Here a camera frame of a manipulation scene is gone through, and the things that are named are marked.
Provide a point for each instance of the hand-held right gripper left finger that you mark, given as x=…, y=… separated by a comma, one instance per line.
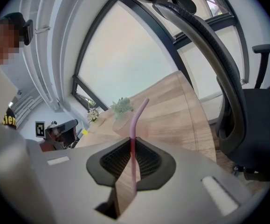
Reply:
x=67, y=176

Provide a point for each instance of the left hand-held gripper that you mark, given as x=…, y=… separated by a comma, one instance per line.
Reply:
x=40, y=129

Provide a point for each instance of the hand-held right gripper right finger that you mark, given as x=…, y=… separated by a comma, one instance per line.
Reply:
x=190, y=195

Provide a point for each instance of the pink straw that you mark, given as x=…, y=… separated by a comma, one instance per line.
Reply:
x=133, y=129

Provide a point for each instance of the small yellow object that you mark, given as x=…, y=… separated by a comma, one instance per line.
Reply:
x=85, y=132

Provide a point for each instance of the purple flower bouquet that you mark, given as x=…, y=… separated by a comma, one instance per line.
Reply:
x=92, y=114

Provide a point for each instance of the person's black printed t-shirt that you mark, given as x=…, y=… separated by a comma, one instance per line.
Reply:
x=10, y=120

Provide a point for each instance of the white green flower bouquet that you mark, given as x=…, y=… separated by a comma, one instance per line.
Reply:
x=122, y=107

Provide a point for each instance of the black office chair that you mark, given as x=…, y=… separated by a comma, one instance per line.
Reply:
x=260, y=125

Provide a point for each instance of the person's head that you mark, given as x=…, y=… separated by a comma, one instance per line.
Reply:
x=4, y=41

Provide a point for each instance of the person's dark cap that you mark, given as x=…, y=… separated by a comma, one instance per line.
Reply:
x=14, y=17

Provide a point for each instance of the black head camera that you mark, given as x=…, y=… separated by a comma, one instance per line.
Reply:
x=27, y=31

